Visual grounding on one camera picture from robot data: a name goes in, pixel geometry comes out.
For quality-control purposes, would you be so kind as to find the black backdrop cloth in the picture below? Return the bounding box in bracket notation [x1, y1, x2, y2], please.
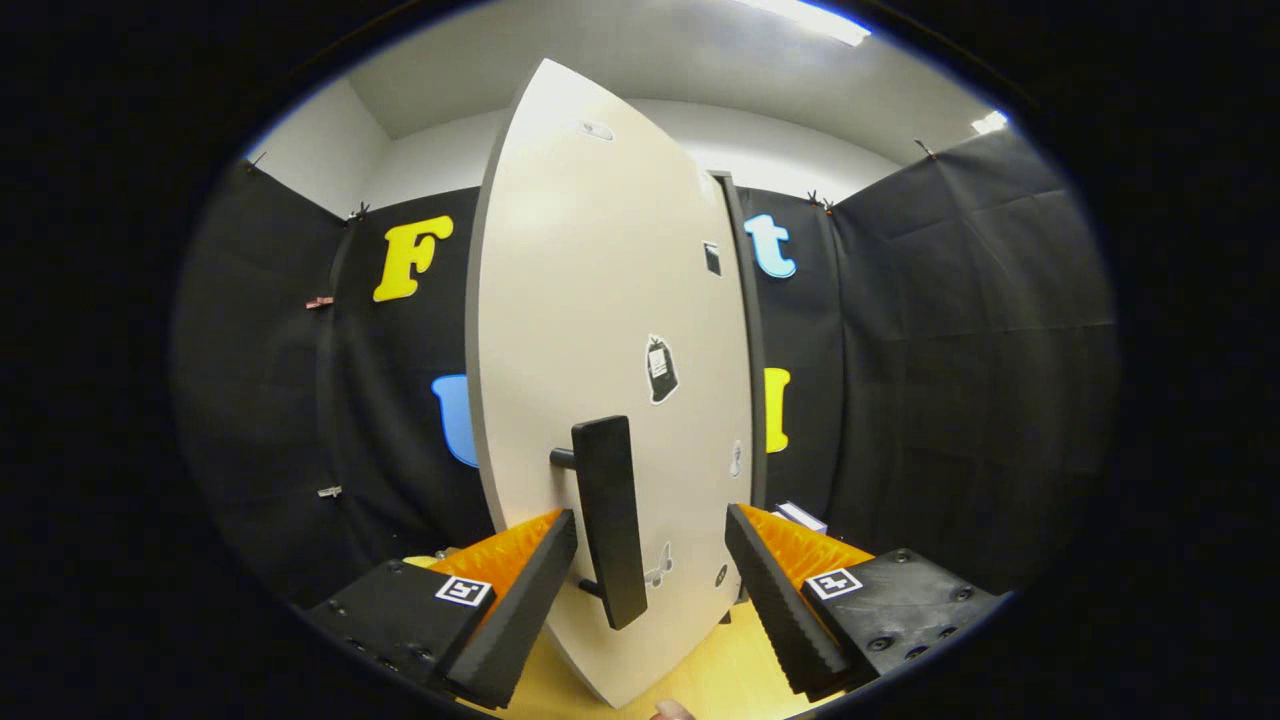
[170, 128, 1121, 611]

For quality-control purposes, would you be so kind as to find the small stack of books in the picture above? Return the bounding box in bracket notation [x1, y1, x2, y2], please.
[773, 500, 829, 536]

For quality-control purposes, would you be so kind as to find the long ceiling light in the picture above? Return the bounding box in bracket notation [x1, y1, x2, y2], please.
[740, 0, 871, 47]

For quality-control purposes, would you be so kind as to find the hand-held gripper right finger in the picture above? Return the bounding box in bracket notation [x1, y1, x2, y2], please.
[725, 503, 1006, 701]

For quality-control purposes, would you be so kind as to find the grey shoe cabinet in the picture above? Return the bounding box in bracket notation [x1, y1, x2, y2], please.
[708, 170, 769, 513]

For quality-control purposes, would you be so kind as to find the black door handle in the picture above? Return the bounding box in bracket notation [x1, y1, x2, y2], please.
[550, 415, 649, 631]

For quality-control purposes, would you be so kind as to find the beige shoe cabinet door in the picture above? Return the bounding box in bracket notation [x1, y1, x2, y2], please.
[465, 58, 753, 709]

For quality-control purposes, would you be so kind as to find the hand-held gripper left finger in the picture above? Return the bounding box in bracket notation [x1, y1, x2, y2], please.
[305, 508, 579, 711]

